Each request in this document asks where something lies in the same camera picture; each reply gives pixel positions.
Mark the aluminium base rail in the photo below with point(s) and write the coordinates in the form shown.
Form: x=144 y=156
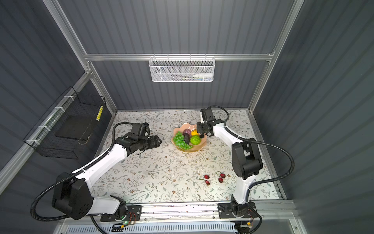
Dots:
x=211 y=211

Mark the green bumpy fake fruit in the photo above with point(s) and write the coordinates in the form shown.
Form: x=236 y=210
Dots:
x=195 y=140

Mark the dark fake avocado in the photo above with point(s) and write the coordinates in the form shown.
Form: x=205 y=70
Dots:
x=186 y=139

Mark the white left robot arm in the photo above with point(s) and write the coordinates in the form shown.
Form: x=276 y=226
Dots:
x=73 y=197

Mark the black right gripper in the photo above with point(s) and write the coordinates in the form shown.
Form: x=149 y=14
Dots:
x=199 y=129

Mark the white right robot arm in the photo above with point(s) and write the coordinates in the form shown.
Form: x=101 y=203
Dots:
x=246 y=162

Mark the white wire mesh basket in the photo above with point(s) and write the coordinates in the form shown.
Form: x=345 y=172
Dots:
x=182 y=69

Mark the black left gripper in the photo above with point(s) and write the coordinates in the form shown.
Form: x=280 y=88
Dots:
x=155 y=142

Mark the yellow fake lemon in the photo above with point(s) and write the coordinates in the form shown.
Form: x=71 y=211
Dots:
x=195 y=133

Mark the green fake grape bunch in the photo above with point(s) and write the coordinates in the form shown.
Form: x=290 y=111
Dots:
x=178 y=140

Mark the black wire basket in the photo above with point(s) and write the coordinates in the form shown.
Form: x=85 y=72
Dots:
x=70 y=131

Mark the red fake cherry pair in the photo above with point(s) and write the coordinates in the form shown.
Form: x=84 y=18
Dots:
x=221 y=176
x=205 y=178

